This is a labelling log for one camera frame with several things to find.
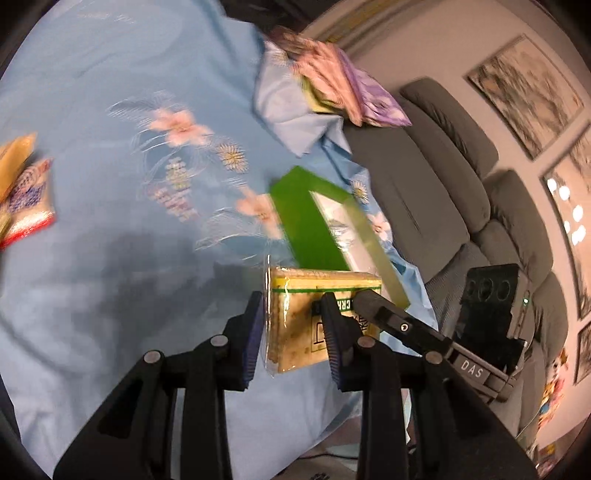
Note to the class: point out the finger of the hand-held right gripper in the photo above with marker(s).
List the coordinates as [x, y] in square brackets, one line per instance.
[397, 323]

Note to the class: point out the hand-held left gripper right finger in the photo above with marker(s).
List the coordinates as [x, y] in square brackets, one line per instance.
[331, 342]

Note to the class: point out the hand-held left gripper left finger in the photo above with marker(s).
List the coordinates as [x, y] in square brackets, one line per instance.
[253, 342]

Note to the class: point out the clear-wrapped cracker packet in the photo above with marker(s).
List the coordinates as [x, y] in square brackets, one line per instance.
[295, 323]

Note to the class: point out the green cardboard box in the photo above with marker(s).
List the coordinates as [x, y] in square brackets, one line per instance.
[307, 221]

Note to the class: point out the colourful figurine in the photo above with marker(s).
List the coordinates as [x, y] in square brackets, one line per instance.
[554, 392]

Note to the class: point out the small framed picture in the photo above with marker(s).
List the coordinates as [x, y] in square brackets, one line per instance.
[584, 353]

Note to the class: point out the glass-fronted framed picture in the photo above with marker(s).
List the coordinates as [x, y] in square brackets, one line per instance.
[575, 212]

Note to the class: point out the grey sofa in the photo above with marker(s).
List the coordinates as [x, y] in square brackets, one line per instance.
[429, 194]

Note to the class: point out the light blue floral blanket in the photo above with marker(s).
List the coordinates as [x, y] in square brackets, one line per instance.
[115, 300]

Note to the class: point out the framed ink painting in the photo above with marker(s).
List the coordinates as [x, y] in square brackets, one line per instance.
[526, 92]

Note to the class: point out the light blue pillow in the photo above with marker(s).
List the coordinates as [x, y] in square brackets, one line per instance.
[291, 115]

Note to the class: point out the pile of colourful packets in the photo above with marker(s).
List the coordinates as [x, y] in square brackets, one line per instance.
[351, 87]

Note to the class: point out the red and white snack packet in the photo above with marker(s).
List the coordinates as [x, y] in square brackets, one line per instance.
[30, 203]

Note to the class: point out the yellow snack packet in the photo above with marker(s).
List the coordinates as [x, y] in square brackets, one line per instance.
[16, 159]

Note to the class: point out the beige door frame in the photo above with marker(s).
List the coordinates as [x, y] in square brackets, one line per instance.
[346, 21]

